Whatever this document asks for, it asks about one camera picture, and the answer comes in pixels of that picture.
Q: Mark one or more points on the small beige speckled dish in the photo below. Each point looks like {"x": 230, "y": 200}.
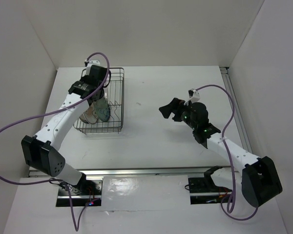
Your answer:
{"x": 106, "y": 95}

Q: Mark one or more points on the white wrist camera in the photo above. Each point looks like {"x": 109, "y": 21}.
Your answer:
{"x": 194, "y": 97}
{"x": 91, "y": 64}

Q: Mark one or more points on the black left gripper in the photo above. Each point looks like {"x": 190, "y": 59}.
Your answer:
{"x": 83, "y": 78}

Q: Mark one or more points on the aluminium side rail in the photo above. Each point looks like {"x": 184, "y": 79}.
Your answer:
{"x": 236, "y": 114}

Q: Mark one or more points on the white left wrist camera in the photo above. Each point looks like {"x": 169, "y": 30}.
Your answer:
{"x": 91, "y": 64}

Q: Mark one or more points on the orange sunburst plate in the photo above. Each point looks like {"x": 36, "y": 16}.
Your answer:
{"x": 89, "y": 116}

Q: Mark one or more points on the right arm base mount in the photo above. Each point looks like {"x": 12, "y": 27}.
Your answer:
{"x": 203, "y": 191}

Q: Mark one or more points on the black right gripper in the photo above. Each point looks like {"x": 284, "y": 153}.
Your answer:
{"x": 175, "y": 106}

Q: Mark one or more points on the aluminium front rail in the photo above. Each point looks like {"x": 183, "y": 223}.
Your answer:
{"x": 145, "y": 171}

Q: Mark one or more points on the metal wire dish rack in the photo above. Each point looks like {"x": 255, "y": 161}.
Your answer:
{"x": 116, "y": 98}

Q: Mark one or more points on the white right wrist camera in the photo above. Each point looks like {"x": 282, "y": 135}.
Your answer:
{"x": 194, "y": 97}

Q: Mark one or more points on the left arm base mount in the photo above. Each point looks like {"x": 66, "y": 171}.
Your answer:
{"x": 79, "y": 199}

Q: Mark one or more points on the small blue patterned plate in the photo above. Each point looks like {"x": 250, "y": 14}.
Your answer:
{"x": 102, "y": 110}

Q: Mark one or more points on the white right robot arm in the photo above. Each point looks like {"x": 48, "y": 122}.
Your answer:
{"x": 260, "y": 180}

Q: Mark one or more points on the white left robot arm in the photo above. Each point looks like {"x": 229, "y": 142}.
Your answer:
{"x": 41, "y": 151}

